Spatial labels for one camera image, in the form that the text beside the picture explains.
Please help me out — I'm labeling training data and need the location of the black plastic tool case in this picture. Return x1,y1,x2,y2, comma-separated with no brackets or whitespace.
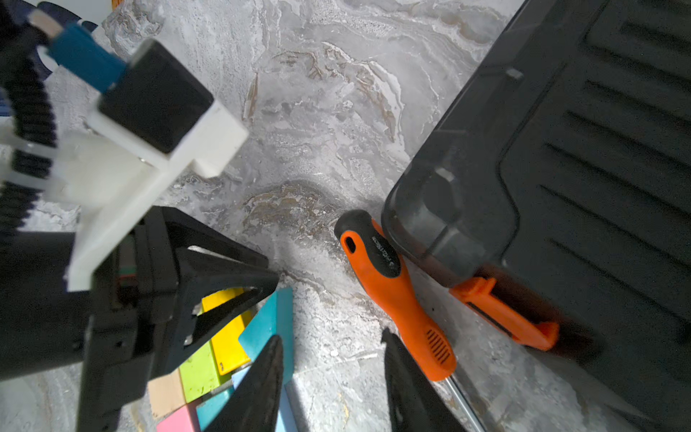
381,1,690,431

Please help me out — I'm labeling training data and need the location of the lime green block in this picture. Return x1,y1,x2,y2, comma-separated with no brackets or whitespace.
178,342,230,403

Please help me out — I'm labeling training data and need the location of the pink square block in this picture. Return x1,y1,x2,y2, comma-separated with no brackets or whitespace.
156,405,201,432

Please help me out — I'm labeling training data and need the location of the teal small triangle block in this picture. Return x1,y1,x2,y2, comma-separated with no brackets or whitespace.
239,287,294,385

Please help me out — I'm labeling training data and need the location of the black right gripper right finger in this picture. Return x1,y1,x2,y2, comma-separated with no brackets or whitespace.
381,329,466,431

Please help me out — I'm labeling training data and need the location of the natural wood slanted block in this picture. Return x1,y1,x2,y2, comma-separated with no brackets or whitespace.
148,369,185,420

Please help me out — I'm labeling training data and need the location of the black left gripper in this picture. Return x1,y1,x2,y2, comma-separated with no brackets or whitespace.
1,206,279,431

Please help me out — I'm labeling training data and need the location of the orange handled screwdriver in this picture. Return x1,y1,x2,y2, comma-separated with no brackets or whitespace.
334,210,486,431

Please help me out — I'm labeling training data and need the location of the yellow square block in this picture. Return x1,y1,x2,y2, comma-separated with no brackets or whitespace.
202,288,253,375

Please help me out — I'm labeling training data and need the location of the light blue rectangular block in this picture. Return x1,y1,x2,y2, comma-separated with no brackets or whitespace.
231,365,299,432

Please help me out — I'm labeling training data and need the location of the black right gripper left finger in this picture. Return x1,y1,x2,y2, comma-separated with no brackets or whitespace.
206,335,284,432

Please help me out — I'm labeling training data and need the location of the teal rectangular block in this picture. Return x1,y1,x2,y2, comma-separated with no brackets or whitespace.
196,387,234,431

